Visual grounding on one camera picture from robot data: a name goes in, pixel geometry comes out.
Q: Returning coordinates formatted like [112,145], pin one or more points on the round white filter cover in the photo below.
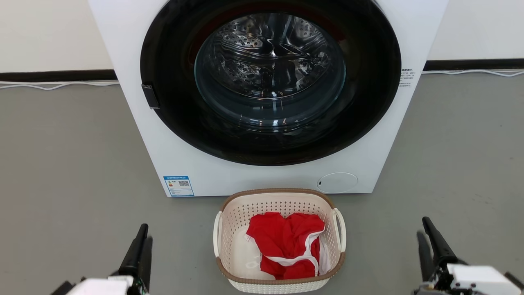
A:
[337,182]

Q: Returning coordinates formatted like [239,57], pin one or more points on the white front-load washing machine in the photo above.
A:
[123,61]

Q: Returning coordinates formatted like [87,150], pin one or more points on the blue energy label sticker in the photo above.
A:
[179,186]

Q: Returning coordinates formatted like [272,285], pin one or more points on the red garment with white trim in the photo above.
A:
[286,237]

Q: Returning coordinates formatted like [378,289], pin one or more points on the small printed text sticker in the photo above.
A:
[406,78]

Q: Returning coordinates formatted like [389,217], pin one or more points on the round black washer door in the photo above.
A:
[172,61]

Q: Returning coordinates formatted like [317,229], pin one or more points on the black baseboard strip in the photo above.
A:
[475,64]
[57,76]

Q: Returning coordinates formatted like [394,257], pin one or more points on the cream perforated laundry basket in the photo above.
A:
[282,198]

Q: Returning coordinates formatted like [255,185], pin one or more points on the steel washer drum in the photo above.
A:
[266,57]

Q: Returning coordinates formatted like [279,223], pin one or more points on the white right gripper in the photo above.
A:
[475,280]

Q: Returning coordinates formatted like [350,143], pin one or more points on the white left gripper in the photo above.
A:
[102,286]

